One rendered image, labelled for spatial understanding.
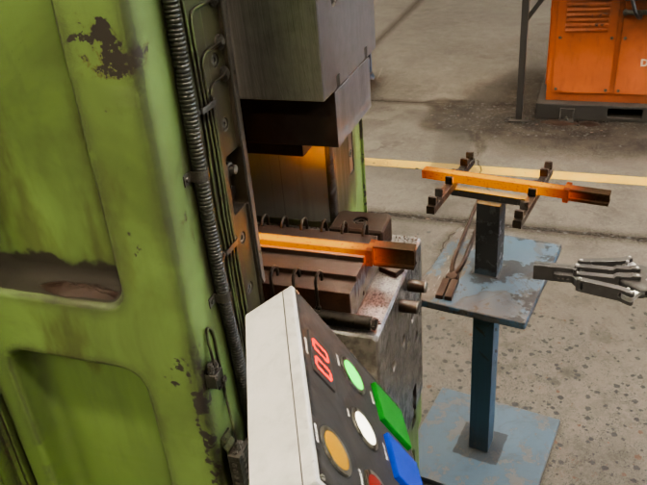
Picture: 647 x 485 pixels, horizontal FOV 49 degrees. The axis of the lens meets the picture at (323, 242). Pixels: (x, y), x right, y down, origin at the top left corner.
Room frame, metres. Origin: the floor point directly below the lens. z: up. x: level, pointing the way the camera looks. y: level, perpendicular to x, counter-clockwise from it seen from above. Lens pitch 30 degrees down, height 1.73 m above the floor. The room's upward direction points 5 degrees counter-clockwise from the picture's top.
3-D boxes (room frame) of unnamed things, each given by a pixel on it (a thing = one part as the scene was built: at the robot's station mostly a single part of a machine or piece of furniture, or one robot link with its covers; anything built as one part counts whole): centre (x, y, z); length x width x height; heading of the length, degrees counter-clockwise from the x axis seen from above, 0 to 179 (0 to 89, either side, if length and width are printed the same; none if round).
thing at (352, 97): (1.27, 0.12, 1.32); 0.42 x 0.20 x 0.10; 69
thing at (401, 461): (0.65, -0.07, 1.01); 0.07 x 0.05 x 0.07; 4
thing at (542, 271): (1.08, -0.41, 1.00); 0.07 x 0.01 x 0.03; 69
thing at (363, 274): (1.27, 0.12, 0.96); 0.42 x 0.20 x 0.09; 69
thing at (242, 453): (0.89, 0.17, 0.80); 0.06 x 0.03 x 0.14; 159
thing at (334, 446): (0.54, 0.01, 1.16); 0.05 x 0.03 x 0.04; 159
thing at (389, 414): (0.75, -0.07, 1.01); 0.07 x 0.05 x 0.07; 4
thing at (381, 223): (1.38, -0.08, 0.95); 0.12 x 0.08 x 0.06; 69
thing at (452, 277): (1.77, -0.41, 0.67); 0.60 x 0.04 x 0.01; 156
